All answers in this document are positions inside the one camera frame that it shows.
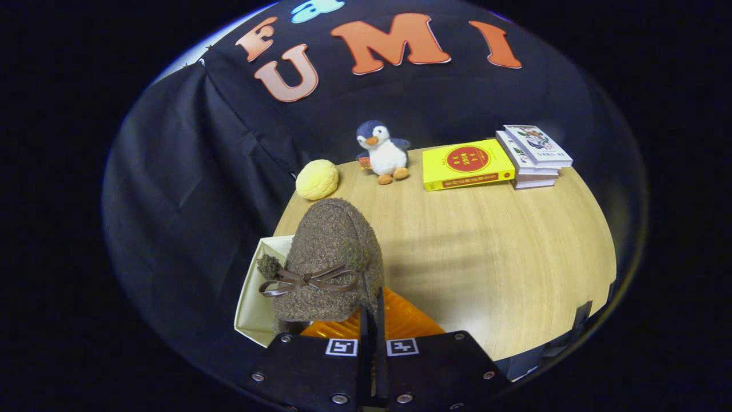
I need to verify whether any white illustrated book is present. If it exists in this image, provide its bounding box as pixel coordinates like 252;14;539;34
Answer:
495;130;560;176

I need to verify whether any brown fuzzy slipper shoe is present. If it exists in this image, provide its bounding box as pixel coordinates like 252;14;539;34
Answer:
257;198;385;334

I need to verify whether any pale pink book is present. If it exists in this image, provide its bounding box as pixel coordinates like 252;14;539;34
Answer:
513;173;556;190

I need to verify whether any plush penguin toy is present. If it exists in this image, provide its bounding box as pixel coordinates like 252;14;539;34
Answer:
355;120;411;185

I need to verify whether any black backdrop cloth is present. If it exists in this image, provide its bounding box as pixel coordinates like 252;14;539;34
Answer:
102;0;650;395

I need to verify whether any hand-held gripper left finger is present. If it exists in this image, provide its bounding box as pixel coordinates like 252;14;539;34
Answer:
240;306;372;412

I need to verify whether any cream fabric storage box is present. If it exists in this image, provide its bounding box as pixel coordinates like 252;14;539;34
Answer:
234;236;298;348

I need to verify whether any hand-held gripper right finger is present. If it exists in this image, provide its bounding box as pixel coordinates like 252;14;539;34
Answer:
374;288;510;412

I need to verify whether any yellow book with red circle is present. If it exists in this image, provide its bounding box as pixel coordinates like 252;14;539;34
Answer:
422;139;516;192

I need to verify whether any white floral print book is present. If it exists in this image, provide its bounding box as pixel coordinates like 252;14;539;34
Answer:
503;125;574;168

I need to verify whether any yellow round plush ball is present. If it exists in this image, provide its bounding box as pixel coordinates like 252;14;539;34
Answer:
295;159;340;201

